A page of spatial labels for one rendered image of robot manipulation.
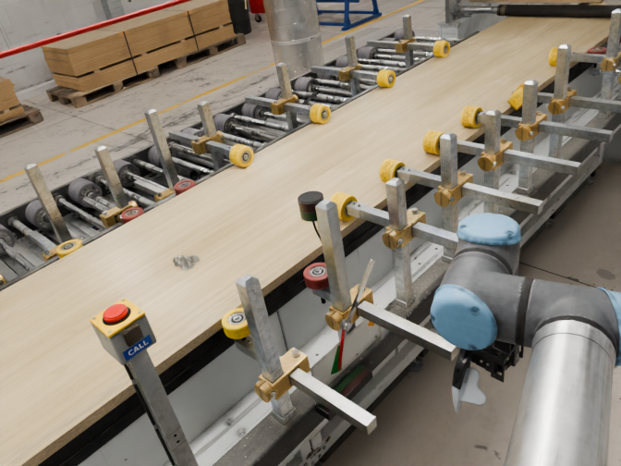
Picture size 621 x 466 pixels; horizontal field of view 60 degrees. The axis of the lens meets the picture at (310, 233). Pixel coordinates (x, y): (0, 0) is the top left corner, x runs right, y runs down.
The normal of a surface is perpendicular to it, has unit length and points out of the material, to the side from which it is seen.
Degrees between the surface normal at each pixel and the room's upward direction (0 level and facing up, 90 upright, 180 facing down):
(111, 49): 90
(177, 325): 0
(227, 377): 90
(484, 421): 0
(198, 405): 90
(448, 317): 90
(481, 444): 0
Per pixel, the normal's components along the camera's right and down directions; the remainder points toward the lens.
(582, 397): 0.15, -0.80
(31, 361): -0.16, -0.83
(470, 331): -0.52, 0.53
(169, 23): 0.72, 0.28
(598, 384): 0.48, -0.59
